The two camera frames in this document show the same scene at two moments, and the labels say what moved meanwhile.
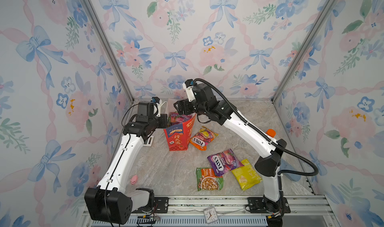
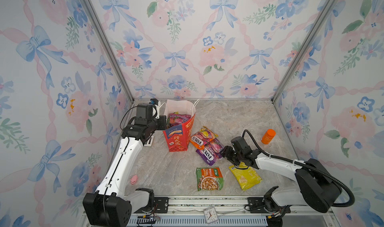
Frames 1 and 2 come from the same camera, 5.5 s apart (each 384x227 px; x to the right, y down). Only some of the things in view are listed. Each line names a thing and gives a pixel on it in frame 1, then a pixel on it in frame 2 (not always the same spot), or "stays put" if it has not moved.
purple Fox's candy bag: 176,118 stays put
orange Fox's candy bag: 201,139 stays put
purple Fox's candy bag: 225,161 -> 211,153
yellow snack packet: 246,176 stays put
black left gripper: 163,118 stays put
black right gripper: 185,105 -> 226,152
